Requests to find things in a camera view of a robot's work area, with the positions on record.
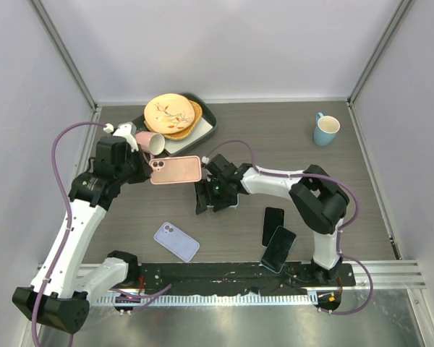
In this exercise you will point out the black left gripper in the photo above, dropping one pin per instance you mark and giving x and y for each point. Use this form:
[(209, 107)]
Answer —
[(145, 170)]

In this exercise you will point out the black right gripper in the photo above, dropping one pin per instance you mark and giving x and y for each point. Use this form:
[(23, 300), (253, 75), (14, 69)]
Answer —
[(205, 187)]

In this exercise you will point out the pink phone case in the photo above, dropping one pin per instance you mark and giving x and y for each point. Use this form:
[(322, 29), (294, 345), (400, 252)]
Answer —
[(176, 170)]

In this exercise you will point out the white-edged phone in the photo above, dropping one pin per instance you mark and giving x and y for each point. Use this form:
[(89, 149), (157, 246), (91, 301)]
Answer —
[(273, 218)]

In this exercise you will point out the teal-edged phone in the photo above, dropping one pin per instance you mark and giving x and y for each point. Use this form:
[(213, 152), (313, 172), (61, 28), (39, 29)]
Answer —
[(278, 249)]

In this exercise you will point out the light blue phone case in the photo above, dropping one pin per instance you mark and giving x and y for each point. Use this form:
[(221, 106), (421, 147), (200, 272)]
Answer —
[(223, 203)]

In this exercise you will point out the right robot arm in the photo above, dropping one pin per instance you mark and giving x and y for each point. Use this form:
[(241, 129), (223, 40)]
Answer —
[(318, 198)]

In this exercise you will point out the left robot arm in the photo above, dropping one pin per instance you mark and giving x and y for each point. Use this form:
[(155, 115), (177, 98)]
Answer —
[(56, 297)]

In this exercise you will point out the lavender phone case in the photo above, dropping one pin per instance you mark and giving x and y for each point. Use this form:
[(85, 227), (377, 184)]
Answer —
[(177, 242)]

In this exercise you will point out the pink mug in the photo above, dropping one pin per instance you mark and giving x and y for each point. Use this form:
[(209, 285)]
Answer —
[(151, 142)]

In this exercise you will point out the white paper sheet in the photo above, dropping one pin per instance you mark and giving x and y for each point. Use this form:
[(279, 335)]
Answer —
[(201, 129)]

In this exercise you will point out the woven orange plate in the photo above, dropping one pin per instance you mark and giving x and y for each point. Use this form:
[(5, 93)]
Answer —
[(191, 126)]

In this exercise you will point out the floral cream plate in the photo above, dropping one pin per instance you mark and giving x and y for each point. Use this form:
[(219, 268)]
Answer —
[(169, 113)]

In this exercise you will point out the dark green tray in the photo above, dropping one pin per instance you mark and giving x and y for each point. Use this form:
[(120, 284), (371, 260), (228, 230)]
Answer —
[(208, 115)]

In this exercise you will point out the blue mug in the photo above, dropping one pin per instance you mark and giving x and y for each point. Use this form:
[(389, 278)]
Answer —
[(326, 129)]

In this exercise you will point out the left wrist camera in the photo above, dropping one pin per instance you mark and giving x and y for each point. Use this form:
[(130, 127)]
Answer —
[(126, 131)]

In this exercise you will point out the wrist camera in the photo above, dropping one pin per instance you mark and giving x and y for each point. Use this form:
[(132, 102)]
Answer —
[(126, 131), (205, 160)]

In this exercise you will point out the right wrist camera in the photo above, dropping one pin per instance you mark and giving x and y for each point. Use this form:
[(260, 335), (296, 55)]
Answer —
[(205, 160)]

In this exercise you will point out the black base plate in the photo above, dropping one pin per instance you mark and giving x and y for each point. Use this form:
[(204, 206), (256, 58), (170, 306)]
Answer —
[(233, 278)]

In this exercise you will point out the white cable duct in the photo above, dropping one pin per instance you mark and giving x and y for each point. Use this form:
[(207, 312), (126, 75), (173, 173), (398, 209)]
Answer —
[(251, 299)]

